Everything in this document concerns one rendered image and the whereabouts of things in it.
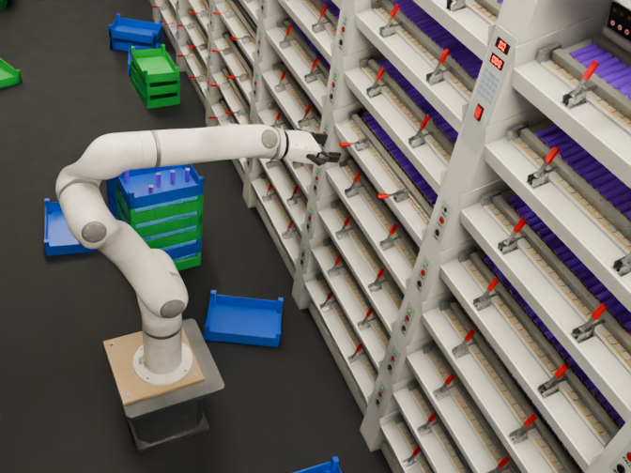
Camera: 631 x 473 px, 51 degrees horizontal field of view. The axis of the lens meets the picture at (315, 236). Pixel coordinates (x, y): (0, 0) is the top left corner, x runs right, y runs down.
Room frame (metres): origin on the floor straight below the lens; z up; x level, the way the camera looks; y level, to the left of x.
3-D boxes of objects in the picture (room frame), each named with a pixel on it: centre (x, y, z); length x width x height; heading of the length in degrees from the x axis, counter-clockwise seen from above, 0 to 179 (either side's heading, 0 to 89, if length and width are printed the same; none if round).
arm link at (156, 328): (1.33, 0.44, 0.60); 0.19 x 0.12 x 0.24; 35
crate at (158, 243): (2.06, 0.66, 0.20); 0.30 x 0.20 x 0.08; 126
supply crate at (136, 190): (2.06, 0.66, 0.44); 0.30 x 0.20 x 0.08; 126
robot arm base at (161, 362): (1.31, 0.41, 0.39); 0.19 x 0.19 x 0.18
